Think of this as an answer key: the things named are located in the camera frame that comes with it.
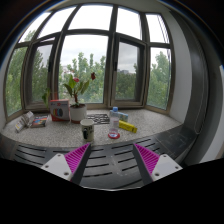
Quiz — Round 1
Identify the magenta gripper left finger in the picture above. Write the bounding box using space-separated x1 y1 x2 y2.
42 143 91 185

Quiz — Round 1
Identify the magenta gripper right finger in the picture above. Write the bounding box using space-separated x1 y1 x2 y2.
133 144 182 185

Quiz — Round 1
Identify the clear plastic water bottle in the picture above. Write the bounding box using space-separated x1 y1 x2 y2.
109 107 119 134

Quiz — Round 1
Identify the black slatted radiator cover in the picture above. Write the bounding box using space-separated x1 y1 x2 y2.
0 125 197 190

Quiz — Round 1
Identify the white mug with dark print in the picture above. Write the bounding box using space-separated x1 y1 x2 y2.
80 119 94 142

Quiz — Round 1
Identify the red round coaster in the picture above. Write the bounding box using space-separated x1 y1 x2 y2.
108 133 120 139

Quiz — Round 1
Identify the yellow rectangular box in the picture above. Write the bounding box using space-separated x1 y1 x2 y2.
119 120 137 133

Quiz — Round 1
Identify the black and white patterned mat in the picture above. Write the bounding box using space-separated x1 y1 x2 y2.
87 114 110 125

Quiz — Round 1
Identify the white plant pot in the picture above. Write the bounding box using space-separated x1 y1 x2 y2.
70 104 87 124

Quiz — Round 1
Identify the dark colourful small box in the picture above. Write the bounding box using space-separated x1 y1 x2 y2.
31 115 48 128

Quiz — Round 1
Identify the red and white carton box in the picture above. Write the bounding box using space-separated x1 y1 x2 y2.
50 99 70 121

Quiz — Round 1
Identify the light blue small box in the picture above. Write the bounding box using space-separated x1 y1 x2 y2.
110 110 128 122

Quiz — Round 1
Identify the white rolled package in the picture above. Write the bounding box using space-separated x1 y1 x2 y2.
15 111 34 132

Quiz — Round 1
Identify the green plant with red flowers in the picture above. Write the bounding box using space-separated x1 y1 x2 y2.
63 72 96 108

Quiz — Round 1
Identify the dark framed bay window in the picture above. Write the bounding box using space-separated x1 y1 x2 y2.
3 1 173 119

